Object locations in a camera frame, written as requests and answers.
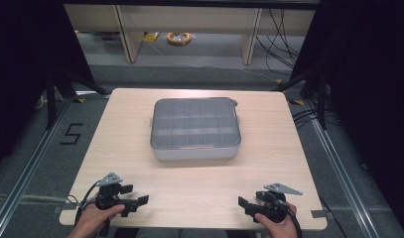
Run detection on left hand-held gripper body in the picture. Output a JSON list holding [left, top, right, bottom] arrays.
[[94, 172, 124, 211]]

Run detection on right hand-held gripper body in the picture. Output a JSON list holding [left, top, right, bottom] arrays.
[[255, 181, 304, 224]]

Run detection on grey compartment box with lid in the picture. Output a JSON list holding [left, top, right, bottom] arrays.
[[149, 96, 242, 163]]

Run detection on person's right hand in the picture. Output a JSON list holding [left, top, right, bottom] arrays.
[[254, 201, 299, 238]]

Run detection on person's left hand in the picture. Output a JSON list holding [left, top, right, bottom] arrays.
[[73, 202, 126, 238]]

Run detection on black metal stand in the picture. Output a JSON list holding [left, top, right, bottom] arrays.
[[274, 64, 331, 131], [44, 64, 112, 131]]

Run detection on yellow packet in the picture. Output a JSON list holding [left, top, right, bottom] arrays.
[[142, 32, 161, 44]]

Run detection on black curtain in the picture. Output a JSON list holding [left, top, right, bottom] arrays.
[[0, 0, 95, 173], [290, 0, 404, 229]]

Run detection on white shelf unit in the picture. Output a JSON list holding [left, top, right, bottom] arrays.
[[64, 4, 317, 65]]

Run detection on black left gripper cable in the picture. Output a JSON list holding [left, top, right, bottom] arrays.
[[66, 180, 101, 227]]

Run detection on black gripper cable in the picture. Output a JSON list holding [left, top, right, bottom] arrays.
[[66, 180, 101, 227], [272, 194, 304, 238]]

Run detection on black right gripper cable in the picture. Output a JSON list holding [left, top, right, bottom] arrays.
[[272, 194, 304, 238]]

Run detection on aluminium floor rail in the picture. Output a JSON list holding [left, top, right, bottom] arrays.
[[304, 98, 383, 238], [0, 97, 73, 238]]

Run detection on black floor cables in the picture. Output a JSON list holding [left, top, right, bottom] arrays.
[[291, 107, 337, 131]]

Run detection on white floor cable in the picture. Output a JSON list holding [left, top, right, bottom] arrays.
[[237, 66, 284, 84]]

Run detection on bundle of black hanging cables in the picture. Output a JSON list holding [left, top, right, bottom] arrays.
[[254, 8, 307, 77]]

